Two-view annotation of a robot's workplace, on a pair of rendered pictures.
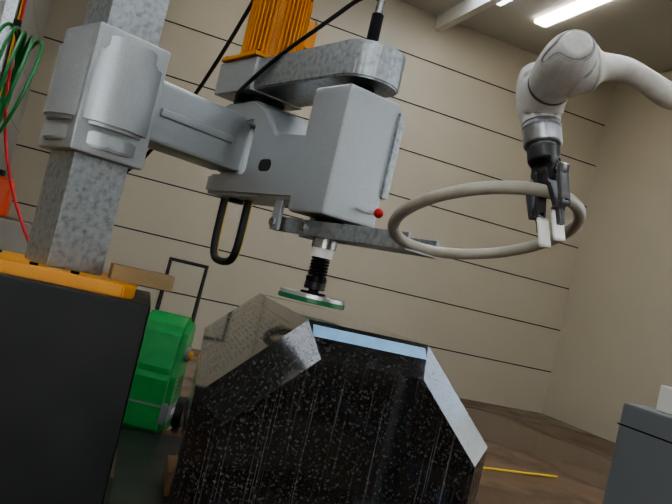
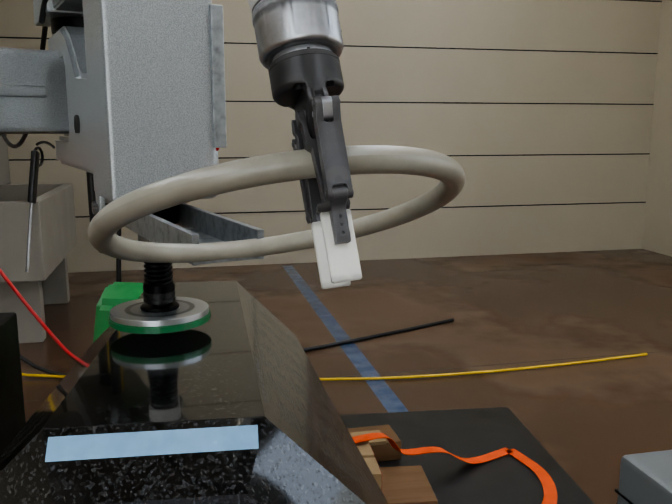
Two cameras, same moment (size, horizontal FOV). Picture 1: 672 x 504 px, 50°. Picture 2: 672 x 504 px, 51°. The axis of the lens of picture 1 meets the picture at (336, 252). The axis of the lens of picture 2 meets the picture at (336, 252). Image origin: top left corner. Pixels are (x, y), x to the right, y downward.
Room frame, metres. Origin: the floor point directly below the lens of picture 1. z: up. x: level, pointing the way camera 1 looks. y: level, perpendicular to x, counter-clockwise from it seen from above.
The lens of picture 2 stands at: (0.92, -0.54, 1.28)
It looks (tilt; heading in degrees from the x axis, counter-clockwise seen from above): 10 degrees down; 8
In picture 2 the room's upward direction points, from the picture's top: straight up
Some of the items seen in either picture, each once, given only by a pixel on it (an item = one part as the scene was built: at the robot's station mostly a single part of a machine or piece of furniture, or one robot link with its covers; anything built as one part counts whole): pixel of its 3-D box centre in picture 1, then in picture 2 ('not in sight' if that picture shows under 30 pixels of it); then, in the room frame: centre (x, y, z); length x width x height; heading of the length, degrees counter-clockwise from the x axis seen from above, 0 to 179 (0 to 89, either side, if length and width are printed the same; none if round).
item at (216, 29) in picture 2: (386, 156); (212, 78); (2.37, -0.09, 1.38); 0.08 x 0.03 x 0.28; 36
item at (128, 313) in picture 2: (312, 296); (160, 310); (2.36, 0.04, 0.87); 0.21 x 0.21 x 0.01
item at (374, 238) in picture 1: (347, 235); (169, 221); (2.27, -0.02, 1.09); 0.69 x 0.19 x 0.05; 36
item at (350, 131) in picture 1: (329, 161); (141, 104); (2.42, 0.09, 1.32); 0.36 x 0.22 x 0.45; 36
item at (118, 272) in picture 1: (141, 277); not in sight; (2.42, 0.61, 0.81); 0.20 x 0.10 x 0.05; 112
